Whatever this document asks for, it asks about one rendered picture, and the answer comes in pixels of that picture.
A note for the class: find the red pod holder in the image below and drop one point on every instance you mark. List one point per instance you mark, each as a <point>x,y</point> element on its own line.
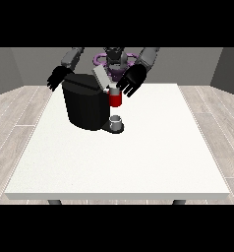
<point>115,99</point>

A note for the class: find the pale grey machine lid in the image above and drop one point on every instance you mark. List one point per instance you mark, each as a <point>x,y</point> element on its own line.
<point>100,76</point>

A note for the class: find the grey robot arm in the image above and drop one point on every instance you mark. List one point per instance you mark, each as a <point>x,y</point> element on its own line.
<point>70,58</point>
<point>147,58</point>

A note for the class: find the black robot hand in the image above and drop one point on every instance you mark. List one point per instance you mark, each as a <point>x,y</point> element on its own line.
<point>134,77</point>
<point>58,76</point>

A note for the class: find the small grey coffee pod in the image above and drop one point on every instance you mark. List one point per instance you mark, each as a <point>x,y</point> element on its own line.
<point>113,88</point>

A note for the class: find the grey robot trunk purple rings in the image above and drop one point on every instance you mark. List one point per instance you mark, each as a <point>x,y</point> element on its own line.
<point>114,59</point>

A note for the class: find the dark table leg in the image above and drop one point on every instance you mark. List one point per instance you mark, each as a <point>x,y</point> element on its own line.
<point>54,201</point>

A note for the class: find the black coffee machine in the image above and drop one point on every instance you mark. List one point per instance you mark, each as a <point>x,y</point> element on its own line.
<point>83,101</point>

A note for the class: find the small grey cup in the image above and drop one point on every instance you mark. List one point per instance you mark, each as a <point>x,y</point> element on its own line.
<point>116,122</point>

